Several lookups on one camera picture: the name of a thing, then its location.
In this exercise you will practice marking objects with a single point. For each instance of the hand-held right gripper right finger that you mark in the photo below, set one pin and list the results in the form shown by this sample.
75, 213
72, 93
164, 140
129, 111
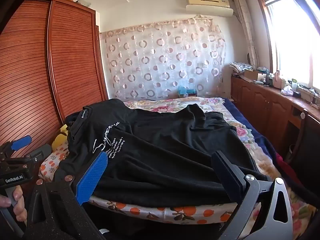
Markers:
226, 176

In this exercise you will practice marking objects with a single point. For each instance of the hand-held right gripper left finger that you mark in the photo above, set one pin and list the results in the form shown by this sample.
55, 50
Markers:
92, 177

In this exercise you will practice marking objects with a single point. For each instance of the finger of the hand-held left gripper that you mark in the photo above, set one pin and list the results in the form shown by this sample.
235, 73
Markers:
21, 141
42, 152

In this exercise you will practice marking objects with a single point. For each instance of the black t-shirt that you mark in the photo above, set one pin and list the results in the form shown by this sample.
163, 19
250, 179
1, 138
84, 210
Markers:
162, 155

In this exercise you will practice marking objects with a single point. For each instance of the person's left hand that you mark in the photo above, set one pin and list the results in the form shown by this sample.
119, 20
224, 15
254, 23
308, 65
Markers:
16, 200

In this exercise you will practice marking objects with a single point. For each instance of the yellow plush toy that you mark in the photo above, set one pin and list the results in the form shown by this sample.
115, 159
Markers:
58, 140

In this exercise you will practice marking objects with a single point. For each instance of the red cloth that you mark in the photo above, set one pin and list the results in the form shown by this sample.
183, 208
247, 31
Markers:
282, 158

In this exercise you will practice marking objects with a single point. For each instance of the navy blanket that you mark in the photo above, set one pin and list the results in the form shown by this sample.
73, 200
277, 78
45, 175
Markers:
247, 120

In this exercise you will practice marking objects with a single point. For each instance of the orange-print bed sheet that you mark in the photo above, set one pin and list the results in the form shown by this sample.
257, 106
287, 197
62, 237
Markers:
175, 212

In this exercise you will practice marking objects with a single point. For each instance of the floral blanket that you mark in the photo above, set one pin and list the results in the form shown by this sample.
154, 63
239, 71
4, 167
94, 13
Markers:
225, 105

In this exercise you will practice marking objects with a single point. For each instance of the wooden slatted wardrobe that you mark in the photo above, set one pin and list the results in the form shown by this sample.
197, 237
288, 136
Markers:
37, 67

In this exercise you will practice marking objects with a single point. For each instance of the long wooden cabinet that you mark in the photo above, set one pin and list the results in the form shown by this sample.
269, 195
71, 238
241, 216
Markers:
262, 105

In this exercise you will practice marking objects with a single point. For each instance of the dark chair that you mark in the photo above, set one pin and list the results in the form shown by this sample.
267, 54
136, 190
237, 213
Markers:
307, 150

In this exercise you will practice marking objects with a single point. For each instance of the blue box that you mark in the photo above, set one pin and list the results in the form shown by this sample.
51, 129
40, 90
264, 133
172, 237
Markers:
187, 91

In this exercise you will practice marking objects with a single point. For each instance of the cardboard box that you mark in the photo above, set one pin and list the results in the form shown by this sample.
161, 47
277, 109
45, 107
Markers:
255, 75

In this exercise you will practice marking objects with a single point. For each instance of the small black box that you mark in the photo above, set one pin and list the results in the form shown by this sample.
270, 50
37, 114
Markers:
297, 94

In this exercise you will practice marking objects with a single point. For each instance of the pink bottle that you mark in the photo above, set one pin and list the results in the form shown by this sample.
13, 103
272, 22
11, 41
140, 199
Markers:
276, 80

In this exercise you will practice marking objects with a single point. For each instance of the stack of patterned cloths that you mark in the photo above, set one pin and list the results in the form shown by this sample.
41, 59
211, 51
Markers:
240, 67

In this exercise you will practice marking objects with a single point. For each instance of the circle-patterned sheer curtain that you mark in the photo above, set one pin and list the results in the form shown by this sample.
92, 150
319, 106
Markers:
162, 62

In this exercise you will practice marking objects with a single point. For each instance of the tied window curtain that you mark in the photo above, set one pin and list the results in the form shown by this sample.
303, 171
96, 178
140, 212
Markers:
246, 30

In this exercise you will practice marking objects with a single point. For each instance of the window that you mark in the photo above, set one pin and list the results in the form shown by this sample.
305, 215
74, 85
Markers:
295, 42

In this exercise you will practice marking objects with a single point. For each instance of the wall air conditioner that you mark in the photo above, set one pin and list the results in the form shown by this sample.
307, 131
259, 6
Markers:
210, 5

